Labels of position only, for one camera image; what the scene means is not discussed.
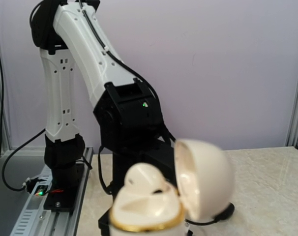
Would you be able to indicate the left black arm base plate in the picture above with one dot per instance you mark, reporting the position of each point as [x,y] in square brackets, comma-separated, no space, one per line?
[64,190]

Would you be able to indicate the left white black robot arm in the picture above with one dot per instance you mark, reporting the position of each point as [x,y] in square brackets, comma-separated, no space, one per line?
[125,105]

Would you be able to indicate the front aluminium rail frame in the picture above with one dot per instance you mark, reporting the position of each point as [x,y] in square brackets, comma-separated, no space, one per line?
[52,214]

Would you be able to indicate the white earbuds charging case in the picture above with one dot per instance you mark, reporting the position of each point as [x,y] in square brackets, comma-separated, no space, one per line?
[205,184]

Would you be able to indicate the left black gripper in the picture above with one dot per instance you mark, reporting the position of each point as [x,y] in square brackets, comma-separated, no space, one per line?
[133,212]

